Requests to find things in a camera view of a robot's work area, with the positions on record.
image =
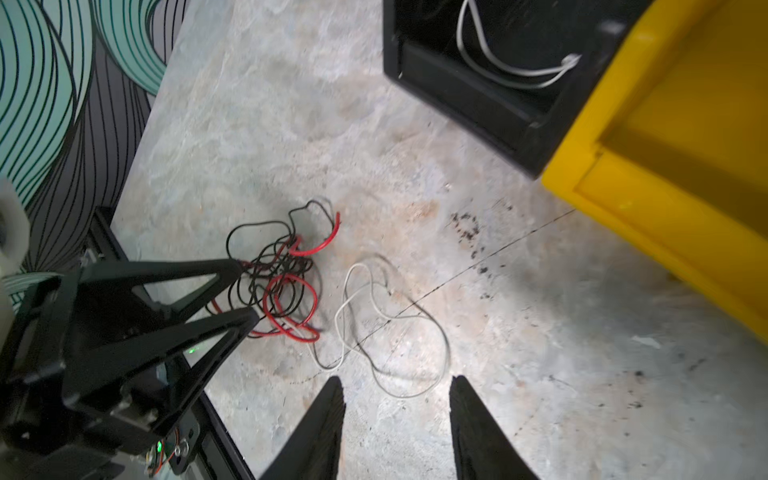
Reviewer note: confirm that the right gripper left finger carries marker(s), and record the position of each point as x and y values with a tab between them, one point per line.
313	449

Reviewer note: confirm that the black plastic bin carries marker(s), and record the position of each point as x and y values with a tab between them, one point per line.
516	74

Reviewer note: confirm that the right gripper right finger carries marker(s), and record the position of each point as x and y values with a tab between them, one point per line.
481	449

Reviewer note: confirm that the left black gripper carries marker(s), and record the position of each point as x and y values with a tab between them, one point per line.
79	369

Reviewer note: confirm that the yellow plastic bin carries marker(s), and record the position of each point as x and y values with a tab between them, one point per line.
670	150

